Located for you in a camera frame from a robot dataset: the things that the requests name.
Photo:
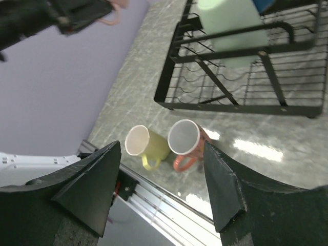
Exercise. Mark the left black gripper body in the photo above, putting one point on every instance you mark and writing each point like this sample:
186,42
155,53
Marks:
22,19

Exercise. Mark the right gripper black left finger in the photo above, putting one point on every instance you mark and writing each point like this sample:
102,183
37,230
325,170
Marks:
67,207

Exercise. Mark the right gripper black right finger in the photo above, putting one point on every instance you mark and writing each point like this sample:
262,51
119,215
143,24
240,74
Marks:
251,209

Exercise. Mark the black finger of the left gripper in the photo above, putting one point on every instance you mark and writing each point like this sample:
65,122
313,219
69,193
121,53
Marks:
72,16

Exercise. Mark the light pink mug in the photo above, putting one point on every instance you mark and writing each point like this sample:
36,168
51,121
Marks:
117,6

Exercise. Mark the coral pink mug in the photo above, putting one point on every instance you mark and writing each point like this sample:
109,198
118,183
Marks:
186,139

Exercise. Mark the blue mug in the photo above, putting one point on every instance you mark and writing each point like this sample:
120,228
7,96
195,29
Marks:
263,5

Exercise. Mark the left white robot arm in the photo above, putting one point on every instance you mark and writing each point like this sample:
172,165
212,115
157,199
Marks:
44,75

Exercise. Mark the yellow mug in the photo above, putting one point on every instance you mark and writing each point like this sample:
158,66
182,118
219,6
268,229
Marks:
151,147

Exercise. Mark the aluminium mounting rail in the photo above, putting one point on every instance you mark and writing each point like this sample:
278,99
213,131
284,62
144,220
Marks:
156,214

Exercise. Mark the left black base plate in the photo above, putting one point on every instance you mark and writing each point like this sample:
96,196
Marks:
125,185

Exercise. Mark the black wire dish rack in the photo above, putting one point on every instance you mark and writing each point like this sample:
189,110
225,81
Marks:
288,76

